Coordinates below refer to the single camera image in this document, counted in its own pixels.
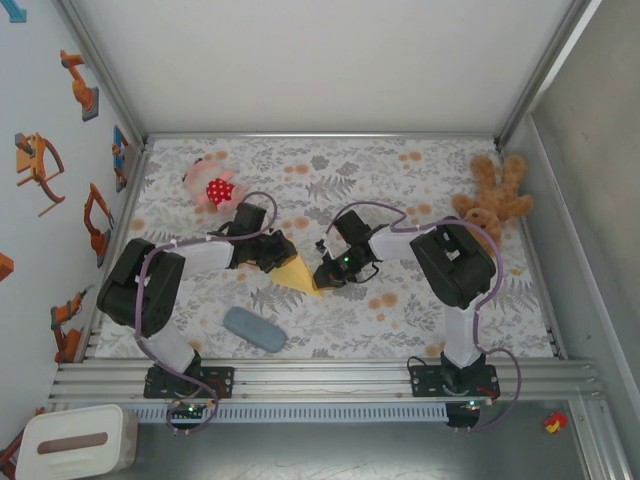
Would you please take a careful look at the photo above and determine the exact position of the floral patterned tablecloth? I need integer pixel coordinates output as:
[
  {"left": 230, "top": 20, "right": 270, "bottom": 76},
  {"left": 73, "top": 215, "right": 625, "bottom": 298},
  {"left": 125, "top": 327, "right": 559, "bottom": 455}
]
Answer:
[{"left": 94, "top": 135, "right": 556, "bottom": 360}]

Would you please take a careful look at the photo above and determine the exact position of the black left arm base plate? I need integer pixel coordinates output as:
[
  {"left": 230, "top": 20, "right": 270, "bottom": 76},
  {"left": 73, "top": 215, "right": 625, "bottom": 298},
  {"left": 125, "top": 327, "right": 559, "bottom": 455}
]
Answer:
[{"left": 143, "top": 366, "right": 235, "bottom": 400}]

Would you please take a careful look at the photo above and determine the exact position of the small red yellow toy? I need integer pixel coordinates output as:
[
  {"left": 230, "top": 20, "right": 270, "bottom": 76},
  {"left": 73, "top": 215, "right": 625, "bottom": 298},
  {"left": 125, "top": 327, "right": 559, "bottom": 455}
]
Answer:
[{"left": 543, "top": 412, "right": 569, "bottom": 436}]

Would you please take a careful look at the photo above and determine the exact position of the aluminium frame post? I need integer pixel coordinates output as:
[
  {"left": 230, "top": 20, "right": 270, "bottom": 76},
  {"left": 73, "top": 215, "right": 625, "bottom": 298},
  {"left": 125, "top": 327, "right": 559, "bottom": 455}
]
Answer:
[
  {"left": 52, "top": 0, "right": 151, "bottom": 151},
  {"left": 492, "top": 0, "right": 604, "bottom": 149}
]

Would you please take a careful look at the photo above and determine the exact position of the aluminium front rail beam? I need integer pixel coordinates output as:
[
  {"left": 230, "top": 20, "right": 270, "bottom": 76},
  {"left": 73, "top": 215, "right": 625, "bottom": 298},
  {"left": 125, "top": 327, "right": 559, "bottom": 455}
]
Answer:
[{"left": 47, "top": 357, "right": 606, "bottom": 402}]

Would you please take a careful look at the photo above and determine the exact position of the pink plush toy red dress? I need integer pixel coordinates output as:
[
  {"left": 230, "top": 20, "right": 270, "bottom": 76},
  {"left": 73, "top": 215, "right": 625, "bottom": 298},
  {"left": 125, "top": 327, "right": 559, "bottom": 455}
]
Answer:
[{"left": 182, "top": 158, "right": 246, "bottom": 216}]

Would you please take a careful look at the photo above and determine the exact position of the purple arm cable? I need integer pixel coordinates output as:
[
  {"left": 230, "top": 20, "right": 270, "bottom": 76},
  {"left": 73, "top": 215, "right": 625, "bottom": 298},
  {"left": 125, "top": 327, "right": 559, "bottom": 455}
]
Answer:
[
  {"left": 324, "top": 200, "right": 524, "bottom": 435},
  {"left": 133, "top": 190, "right": 279, "bottom": 437}
]

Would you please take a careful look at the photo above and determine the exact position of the blue-grey glasses case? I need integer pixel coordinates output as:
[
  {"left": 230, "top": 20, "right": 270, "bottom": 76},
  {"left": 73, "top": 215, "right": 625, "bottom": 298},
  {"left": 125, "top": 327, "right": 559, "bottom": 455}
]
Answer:
[{"left": 222, "top": 306, "right": 289, "bottom": 355}]

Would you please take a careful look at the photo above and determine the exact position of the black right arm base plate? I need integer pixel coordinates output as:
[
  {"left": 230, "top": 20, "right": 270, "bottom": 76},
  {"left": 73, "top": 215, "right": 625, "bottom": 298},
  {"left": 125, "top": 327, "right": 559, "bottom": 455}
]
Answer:
[{"left": 409, "top": 364, "right": 500, "bottom": 399}]

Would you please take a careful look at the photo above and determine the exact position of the aluminium side rail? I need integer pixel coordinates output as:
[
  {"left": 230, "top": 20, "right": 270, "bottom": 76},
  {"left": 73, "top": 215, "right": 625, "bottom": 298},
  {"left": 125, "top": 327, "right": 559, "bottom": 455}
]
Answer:
[
  {"left": 74, "top": 142, "right": 154, "bottom": 362},
  {"left": 517, "top": 214, "right": 569, "bottom": 361}
]

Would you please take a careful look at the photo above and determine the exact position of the white slotted cable duct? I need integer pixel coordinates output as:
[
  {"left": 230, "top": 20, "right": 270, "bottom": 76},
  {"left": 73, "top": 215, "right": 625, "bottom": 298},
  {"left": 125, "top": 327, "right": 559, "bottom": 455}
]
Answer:
[{"left": 122, "top": 403, "right": 449, "bottom": 424}]

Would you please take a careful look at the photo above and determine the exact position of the white tissue box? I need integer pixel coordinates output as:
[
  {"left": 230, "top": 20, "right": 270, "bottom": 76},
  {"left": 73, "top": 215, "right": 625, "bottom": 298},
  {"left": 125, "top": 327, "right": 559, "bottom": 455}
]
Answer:
[{"left": 13, "top": 403, "right": 139, "bottom": 480}]

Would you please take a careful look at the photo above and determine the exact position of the yellow cloth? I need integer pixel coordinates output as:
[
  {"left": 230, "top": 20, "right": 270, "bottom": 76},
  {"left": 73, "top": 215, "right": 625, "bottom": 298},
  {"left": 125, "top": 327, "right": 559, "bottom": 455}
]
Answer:
[{"left": 269, "top": 252, "right": 326, "bottom": 299}]

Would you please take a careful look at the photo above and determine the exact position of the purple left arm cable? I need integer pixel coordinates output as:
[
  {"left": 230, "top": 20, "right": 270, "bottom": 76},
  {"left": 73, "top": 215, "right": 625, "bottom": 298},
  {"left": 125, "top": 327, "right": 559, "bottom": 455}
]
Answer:
[{"left": 133, "top": 190, "right": 279, "bottom": 437}]

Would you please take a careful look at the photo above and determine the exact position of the brown teddy bear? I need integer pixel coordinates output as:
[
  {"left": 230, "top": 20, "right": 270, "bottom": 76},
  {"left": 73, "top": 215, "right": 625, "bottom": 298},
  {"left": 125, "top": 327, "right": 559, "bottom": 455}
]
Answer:
[{"left": 451, "top": 153, "right": 535, "bottom": 249}]

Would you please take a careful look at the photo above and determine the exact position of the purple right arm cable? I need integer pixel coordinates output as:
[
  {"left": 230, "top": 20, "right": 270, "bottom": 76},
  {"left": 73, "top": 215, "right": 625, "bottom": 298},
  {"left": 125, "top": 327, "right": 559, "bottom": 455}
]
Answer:
[{"left": 324, "top": 200, "right": 524, "bottom": 435}]

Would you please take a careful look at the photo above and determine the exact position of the blue wall sticker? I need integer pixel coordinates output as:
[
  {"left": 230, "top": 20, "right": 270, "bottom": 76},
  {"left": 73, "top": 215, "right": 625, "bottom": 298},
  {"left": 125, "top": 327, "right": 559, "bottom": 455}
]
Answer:
[{"left": 0, "top": 0, "right": 29, "bottom": 24}]

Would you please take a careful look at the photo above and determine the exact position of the aluminium back rail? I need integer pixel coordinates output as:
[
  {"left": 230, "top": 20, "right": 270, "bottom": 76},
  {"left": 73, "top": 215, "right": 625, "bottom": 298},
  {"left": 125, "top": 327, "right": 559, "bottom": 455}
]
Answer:
[{"left": 144, "top": 131, "right": 501, "bottom": 142}]

